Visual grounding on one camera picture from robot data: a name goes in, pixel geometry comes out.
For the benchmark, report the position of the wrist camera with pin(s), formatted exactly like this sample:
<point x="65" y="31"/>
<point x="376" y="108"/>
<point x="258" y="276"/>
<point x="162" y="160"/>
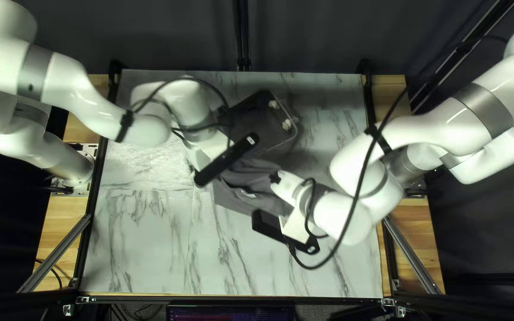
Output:
<point x="266" y="225"/>
<point x="225" y="160"/>

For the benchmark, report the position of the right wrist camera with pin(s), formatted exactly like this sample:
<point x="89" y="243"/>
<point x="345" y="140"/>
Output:
<point x="266" y="225"/>

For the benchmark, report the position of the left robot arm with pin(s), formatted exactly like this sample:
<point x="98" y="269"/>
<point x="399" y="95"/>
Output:
<point x="74" y="98"/>

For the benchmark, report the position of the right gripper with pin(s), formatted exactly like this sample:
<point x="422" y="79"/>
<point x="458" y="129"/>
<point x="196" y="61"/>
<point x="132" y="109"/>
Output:
<point x="290" y="189"/>

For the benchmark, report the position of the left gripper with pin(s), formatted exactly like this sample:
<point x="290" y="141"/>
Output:
<point x="208" y="154"/>

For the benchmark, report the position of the grey sweatshirt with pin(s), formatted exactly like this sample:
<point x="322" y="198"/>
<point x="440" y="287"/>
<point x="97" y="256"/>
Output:
<point x="243" y="182"/>

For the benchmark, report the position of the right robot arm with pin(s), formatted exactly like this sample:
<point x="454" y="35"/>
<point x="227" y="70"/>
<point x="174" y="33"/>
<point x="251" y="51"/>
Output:
<point x="462" y="116"/>

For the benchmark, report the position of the black frame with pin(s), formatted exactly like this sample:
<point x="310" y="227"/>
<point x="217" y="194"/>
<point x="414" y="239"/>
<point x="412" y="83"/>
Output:
<point x="241" y="35"/>

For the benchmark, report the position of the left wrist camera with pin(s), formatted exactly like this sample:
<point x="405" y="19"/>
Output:
<point x="225" y="160"/>

